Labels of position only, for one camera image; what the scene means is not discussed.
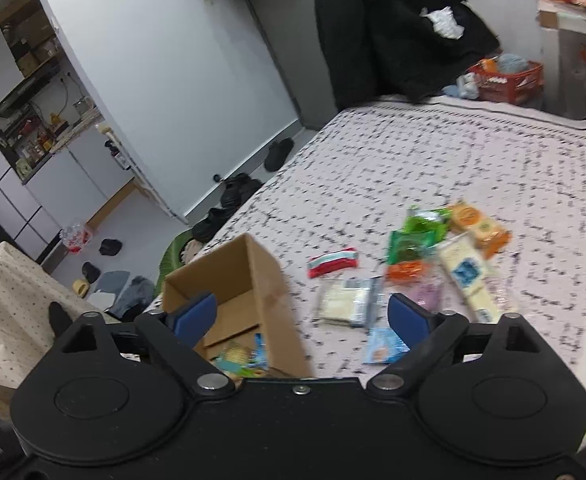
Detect red white plastic bag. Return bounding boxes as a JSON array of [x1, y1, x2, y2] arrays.
[[59, 221, 94, 256]]

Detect black shoes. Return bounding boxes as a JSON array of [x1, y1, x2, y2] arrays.
[[264, 137, 295, 172], [220, 172, 264, 208], [192, 205, 236, 243]]

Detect white clear snack packet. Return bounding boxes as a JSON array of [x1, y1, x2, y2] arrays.
[[315, 277, 385, 330]]

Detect grey floor mat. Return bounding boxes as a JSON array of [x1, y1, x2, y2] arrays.
[[87, 270, 131, 311]]

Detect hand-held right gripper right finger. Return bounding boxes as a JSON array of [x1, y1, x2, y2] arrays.
[[367, 294, 541, 401]]

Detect white desk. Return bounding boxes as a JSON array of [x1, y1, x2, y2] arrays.
[[537, 0, 586, 133]]

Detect light blue snack packet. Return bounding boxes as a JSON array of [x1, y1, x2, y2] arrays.
[[362, 327, 410, 365]]

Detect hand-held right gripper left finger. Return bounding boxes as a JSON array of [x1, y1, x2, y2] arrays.
[[53, 292, 236, 400]]

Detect small orange snack packet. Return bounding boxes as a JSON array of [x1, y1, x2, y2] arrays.
[[385, 260, 430, 283]]

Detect green plastic basin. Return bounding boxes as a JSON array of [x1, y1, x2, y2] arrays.
[[158, 232, 204, 293]]

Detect dark green snack packet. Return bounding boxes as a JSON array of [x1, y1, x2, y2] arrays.
[[387, 227, 446, 266]]

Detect orange yellow snack packet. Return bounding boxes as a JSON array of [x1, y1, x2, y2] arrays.
[[447, 201, 511, 257]]

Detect white crumpled cloth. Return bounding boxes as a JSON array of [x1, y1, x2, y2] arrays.
[[419, 6, 466, 40]]

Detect light blue white cloth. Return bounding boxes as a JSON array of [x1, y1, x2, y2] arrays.
[[443, 72, 480, 101]]

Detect cream dotted cloth cover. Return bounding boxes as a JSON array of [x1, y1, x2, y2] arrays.
[[0, 241, 121, 391]]

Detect red plastic basket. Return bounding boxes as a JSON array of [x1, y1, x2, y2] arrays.
[[468, 60, 545, 106]]

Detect brown cardboard box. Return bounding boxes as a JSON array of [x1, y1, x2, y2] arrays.
[[162, 233, 315, 380]]

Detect bright green snack packet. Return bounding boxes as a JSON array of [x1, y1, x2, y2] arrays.
[[404, 205, 453, 233]]

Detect cluttered kitchen counter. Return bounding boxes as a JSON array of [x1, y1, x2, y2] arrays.
[[0, 75, 104, 181]]

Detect red white snack packet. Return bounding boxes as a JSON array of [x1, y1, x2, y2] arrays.
[[307, 246, 361, 279]]

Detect black jacket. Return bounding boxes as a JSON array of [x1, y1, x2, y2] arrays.
[[314, 0, 501, 128]]

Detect grey fluffy slippers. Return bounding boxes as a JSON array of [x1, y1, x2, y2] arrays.
[[108, 276, 156, 322]]

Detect pale yellow packet blue label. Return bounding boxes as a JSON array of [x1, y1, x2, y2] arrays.
[[435, 235, 511, 323]]

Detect person's foot in black sock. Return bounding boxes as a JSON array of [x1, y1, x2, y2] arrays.
[[48, 301, 76, 338]]

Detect blue green snack packet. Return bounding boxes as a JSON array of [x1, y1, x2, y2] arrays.
[[212, 334, 270, 378]]

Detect blue grey cloth bundle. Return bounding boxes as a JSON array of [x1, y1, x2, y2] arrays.
[[496, 53, 530, 73]]

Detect white black patterned bed blanket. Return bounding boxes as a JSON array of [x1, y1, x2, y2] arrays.
[[143, 95, 586, 461]]

